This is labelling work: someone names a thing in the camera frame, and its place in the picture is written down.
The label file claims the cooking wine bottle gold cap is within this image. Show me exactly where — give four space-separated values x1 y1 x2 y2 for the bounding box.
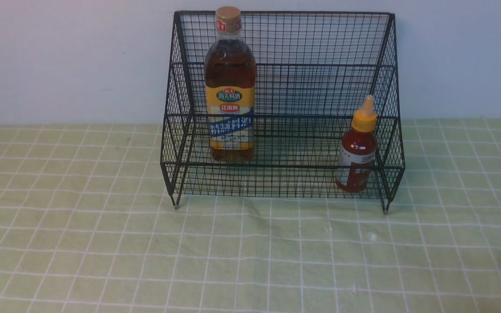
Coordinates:
205 6 257 163

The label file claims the red sauce bottle yellow cap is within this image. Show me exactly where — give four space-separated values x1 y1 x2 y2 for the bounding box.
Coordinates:
336 95 377 193

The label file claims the green checkered tablecloth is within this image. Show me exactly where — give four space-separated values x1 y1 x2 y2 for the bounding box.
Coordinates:
0 119 501 313

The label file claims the black wire mesh shelf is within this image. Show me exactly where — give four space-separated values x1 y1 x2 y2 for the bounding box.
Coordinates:
160 10 405 214

